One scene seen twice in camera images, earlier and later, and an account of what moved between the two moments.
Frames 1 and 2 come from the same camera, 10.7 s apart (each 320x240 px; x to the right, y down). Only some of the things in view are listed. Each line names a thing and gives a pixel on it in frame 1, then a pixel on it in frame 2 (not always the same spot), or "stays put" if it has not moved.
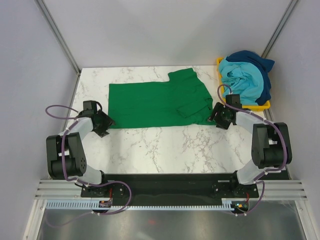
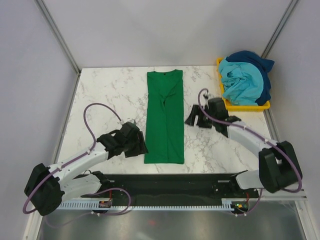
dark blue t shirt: x=264 y=66 stays put
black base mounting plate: x=170 y=189 stays put
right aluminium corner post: x=292 y=4 stays put
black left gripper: x=108 y=122 -> x=140 y=148
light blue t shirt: x=244 y=79 stays put
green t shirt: x=182 y=100 -> x=164 y=142
